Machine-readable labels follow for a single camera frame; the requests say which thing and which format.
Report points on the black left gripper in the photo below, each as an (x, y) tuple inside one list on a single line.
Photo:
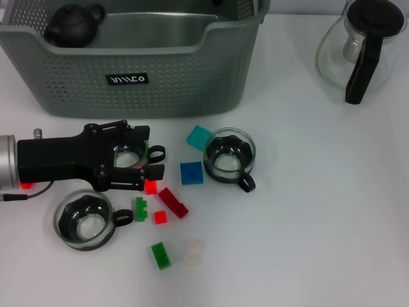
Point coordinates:
[(57, 160)]

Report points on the glass teacup black sleeve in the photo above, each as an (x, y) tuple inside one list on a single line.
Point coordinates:
[(128, 158), (230, 161), (83, 224)]

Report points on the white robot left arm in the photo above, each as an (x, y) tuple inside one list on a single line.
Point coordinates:
[(6, 163)]

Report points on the grey perforated storage bin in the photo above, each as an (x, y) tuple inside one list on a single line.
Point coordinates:
[(80, 96)]

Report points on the bright red rectangular brick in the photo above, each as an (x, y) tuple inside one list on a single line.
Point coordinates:
[(151, 188)]

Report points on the blue square brick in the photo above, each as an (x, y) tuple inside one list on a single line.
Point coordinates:
[(191, 172)]

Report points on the teal square brick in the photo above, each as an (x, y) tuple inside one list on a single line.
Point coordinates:
[(196, 136)]

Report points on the dark red long brick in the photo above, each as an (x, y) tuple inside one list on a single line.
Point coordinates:
[(172, 203)]

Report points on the green notched brick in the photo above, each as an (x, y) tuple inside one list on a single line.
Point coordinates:
[(140, 211)]

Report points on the small red square brick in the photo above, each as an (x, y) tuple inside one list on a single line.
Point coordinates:
[(159, 217)]

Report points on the green rectangular brick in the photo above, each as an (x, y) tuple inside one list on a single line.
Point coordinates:
[(160, 256)]

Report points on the white toy brick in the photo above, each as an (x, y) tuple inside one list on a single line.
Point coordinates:
[(193, 252)]

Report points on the left gripper silver connector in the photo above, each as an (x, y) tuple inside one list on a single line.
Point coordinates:
[(38, 133)]

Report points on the tiny red cube brick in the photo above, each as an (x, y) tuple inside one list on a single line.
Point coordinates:
[(26, 185)]

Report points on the dark clay teapot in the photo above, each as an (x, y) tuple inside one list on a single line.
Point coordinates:
[(73, 27)]

